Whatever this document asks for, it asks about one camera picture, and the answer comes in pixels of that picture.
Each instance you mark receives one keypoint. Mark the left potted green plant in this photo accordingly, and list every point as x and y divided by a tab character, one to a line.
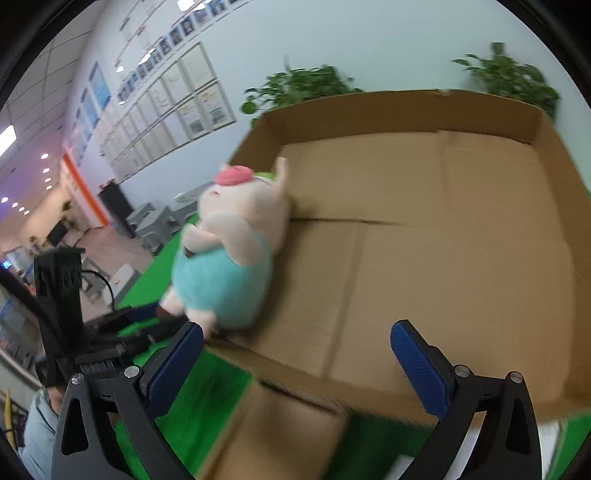
294	86

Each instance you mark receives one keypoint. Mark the right potted green plant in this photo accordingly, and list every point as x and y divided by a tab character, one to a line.
501	75

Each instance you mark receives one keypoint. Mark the green table cloth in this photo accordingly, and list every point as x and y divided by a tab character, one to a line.
415	323

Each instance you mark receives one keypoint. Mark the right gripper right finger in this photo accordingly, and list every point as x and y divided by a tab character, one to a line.
508	445

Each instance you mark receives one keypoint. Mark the brown cardboard insert tray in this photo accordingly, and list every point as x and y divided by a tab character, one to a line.
274	435

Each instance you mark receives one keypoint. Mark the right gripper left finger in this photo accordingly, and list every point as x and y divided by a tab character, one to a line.
86	445

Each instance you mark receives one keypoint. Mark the framed certificates on wall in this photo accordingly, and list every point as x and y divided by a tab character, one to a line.
182	103

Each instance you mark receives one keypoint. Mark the large flat cardboard box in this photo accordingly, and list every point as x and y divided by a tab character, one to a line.
460	212

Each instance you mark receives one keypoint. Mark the grey plastic stools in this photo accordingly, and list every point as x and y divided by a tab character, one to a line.
155	226

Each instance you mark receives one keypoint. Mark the pink pig plush toy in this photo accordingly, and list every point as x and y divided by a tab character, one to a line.
224	263

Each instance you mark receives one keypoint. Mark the potted green plant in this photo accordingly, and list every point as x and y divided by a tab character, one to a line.
294	86
501	75

